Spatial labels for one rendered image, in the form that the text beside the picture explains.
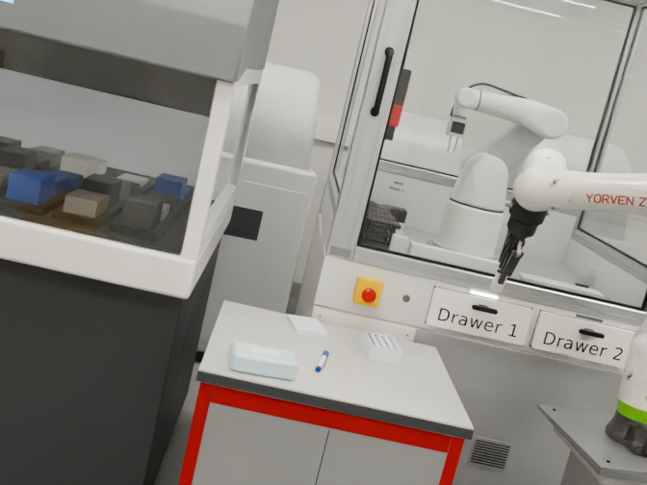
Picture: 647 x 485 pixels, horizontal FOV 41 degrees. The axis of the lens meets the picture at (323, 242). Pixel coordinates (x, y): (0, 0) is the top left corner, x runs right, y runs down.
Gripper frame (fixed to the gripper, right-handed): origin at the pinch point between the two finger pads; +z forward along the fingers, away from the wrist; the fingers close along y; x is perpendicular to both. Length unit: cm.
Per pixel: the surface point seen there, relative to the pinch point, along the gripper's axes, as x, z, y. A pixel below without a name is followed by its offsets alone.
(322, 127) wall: -46, 101, -304
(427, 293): -15.6, 13.9, -7.9
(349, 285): -37.8, 16.6, -7.0
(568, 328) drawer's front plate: 26.1, 13.8, -5.9
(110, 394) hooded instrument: -95, 48, 24
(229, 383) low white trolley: -65, 8, 54
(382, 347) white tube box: -28.7, 14.7, 21.1
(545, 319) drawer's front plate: 18.9, 12.9, -6.2
